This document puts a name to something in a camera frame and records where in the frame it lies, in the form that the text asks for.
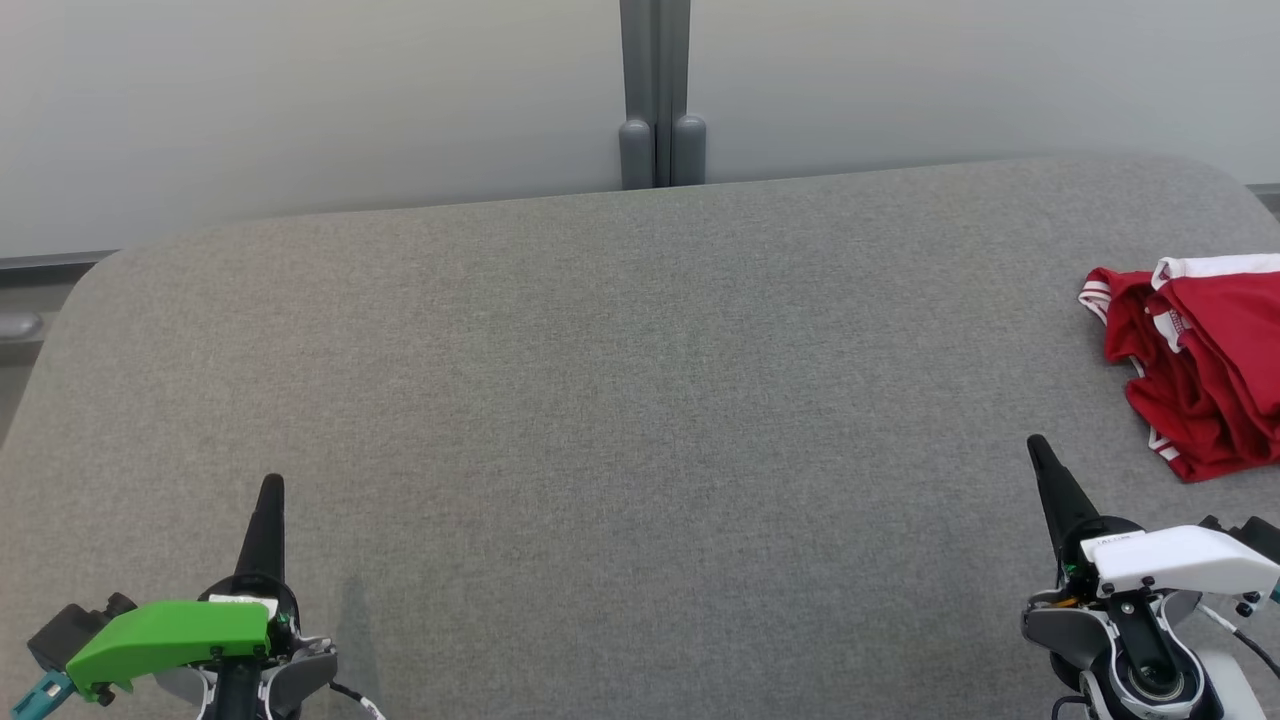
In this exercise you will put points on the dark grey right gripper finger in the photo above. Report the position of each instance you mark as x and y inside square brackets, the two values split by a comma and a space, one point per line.
[1065, 500]

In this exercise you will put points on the red white basketball jersey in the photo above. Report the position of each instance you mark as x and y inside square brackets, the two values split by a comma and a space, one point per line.
[1220, 370]

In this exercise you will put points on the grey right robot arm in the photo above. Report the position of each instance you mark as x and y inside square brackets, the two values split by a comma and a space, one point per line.
[1150, 670]

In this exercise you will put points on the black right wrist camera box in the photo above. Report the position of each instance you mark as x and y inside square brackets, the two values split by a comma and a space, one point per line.
[1255, 535]

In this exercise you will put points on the dark grey wall rail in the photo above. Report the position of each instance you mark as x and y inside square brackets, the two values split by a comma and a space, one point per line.
[50, 262]

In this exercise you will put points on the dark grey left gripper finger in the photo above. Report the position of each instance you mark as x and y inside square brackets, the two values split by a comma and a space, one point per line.
[265, 540]

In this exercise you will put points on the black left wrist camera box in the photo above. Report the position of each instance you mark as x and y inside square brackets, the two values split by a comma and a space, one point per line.
[65, 630]

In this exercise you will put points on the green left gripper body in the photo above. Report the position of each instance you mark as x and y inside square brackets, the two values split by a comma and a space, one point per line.
[160, 635]

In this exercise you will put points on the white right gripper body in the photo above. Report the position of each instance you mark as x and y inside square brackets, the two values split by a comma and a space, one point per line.
[1180, 555]

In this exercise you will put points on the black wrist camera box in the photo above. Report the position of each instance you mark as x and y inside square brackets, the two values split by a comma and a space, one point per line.
[65, 630]
[1255, 535]

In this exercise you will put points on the grey partition post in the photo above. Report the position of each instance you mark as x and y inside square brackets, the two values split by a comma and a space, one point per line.
[635, 150]

